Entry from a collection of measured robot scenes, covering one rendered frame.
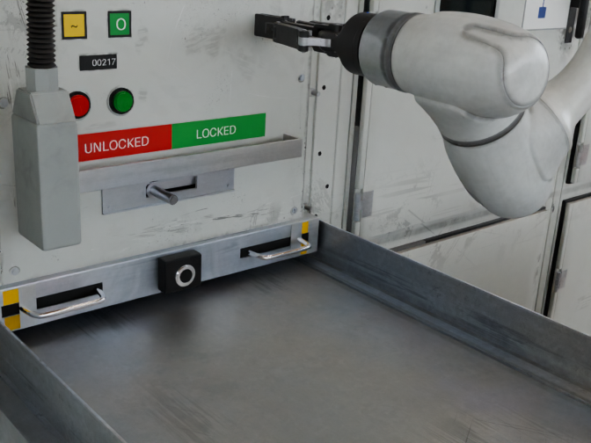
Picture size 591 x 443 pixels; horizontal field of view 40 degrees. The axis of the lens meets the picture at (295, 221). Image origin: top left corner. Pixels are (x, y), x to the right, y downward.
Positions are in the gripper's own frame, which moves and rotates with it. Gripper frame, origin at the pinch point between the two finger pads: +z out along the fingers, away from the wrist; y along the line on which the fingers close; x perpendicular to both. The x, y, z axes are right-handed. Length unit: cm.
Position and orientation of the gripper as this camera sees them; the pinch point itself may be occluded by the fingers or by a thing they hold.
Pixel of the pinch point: (273, 26)
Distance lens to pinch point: 114.8
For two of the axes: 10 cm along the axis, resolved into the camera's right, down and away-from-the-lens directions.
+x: 0.5, -9.4, -3.3
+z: -6.4, -2.9, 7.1
